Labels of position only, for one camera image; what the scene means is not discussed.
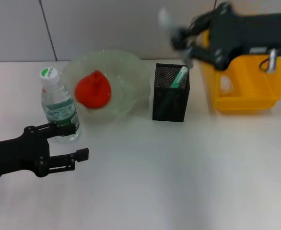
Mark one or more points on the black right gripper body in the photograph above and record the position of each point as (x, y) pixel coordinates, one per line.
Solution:
(250, 31)

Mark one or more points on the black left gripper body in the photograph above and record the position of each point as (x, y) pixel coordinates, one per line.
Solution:
(15, 155)

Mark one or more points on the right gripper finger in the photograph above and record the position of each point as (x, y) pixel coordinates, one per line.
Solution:
(200, 54)
(193, 26)

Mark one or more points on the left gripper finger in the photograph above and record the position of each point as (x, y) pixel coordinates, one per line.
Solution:
(63, 129)
(71, 158)

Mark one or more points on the grey marker pen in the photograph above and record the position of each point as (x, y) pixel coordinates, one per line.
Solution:
(171, 28)

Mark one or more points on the clear green label water bottle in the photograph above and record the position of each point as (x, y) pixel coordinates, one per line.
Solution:
(59, 107)

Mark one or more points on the mint green utility knife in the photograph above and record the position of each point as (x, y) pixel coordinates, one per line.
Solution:
(179, 80)

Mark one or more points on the white paper ball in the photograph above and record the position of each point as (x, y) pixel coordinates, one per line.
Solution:
(226, 83)

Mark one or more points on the black mesh pen holder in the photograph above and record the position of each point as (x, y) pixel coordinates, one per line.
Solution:
(176, 107)

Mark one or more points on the yellow plastic storage bin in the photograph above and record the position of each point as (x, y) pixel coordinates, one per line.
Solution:
(250, 91)

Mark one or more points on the pale green glass bowl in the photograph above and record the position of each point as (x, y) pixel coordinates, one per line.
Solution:
(128, 79)

